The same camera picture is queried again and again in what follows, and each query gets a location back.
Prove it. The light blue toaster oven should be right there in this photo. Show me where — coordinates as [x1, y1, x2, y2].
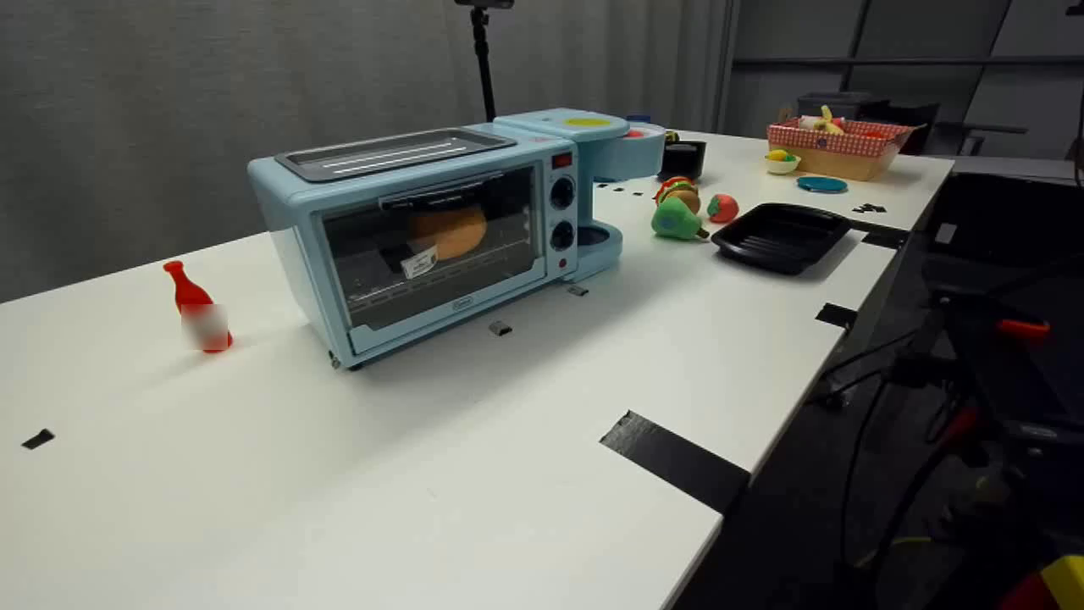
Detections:
[244, 106, 672, 374]

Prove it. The orange bread inside oven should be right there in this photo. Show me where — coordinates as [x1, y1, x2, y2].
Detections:
[403, 200, 491, 263]

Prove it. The green pear toy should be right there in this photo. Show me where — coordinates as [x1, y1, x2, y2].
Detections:
[646, 194, 711, 243]

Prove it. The hot dog toy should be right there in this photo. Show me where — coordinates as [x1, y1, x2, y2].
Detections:
[653, 172, 705, 212]

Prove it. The large black tape strip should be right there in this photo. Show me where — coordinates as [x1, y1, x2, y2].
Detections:
[595, 406, 753, 516]

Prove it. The black cup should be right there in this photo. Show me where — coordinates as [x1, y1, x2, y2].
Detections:
[657, 133, 711, 183]

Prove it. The yellow green bowl toy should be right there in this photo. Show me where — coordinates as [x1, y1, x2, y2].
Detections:
[762, 146, 805, 179]

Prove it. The pink basket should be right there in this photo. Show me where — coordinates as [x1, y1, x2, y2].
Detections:
[764, 113, 915, 183]

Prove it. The red sauce bottle toy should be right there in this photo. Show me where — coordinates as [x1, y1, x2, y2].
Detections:
[158, 257, 237, 355]

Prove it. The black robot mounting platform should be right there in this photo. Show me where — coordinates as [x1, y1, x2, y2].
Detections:
[674, 154, 1084, 610]

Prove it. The yellow and red box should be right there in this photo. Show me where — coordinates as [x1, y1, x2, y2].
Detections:
[996, 554, 1084, 610]

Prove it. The blue ring plate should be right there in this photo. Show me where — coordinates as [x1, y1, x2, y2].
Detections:
[793, 170, 850, 198]

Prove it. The orange handle tool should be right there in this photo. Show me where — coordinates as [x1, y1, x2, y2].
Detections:
[996, 315, 1053, 347]

